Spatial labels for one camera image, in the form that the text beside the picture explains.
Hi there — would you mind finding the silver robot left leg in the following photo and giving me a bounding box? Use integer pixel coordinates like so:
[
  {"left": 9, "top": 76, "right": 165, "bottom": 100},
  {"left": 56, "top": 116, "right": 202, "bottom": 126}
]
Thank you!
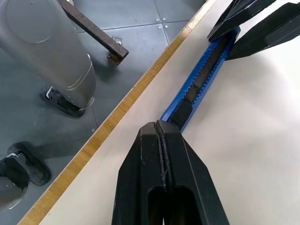
[{"left": 0, "top": 0, "right": 97, "bottom": 111}]

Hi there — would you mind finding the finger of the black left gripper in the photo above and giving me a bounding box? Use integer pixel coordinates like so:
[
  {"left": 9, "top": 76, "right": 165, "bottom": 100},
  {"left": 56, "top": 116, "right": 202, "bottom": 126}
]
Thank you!
[
  {"left": 226, "top": 2, "right": 300, "bottom": 60},
  {"left": 207, "top": 0, "right": 277, "bottom": 43}
]

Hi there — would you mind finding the black robot foot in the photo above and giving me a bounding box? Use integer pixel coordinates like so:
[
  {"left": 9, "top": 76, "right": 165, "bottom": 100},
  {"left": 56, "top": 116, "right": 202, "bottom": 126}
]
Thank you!
[
  {"left": 0, "top": 142, "right": 52, "bottom": 187},
  {"left": 39, "top": 86, "right": 86, "bottom": 118}
]

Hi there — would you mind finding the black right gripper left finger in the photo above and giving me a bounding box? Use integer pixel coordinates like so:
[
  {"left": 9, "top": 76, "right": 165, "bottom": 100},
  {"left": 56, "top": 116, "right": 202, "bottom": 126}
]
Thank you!
[{"left": 112, "top": 121, "right": 166, "bottom": 225}]

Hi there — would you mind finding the black robot left foot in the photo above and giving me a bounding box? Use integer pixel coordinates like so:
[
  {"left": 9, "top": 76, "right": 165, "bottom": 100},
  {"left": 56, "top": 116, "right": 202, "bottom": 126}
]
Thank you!
[{"left": 39, "top": 86, "right": 86, "bottom": 118}]

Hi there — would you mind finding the rusty metal frame bar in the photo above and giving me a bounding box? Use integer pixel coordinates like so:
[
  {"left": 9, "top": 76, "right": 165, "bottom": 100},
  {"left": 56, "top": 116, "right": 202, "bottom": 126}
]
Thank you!
[{"left": 57, "top": 0, "right": 129, "bottom": 65}]

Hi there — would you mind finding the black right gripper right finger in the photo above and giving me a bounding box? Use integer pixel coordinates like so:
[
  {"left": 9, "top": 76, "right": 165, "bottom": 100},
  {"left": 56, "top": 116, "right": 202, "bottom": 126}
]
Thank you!
[{"left": 157, "top": 120, "right": 230, "bottom": 225}]

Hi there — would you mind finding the black robot right foot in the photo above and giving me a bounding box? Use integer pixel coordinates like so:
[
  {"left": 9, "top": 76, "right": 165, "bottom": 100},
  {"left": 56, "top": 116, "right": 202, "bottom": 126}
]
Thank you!
[{"left": 0, "top": 142, "right": 52, "bottom": 187}]

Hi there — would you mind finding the blue utility cutter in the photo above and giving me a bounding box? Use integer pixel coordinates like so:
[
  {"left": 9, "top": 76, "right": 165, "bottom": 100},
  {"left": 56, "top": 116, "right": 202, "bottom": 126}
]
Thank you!
[{"left": 160, "top": 25, "right": 242, "bottom": 138}]

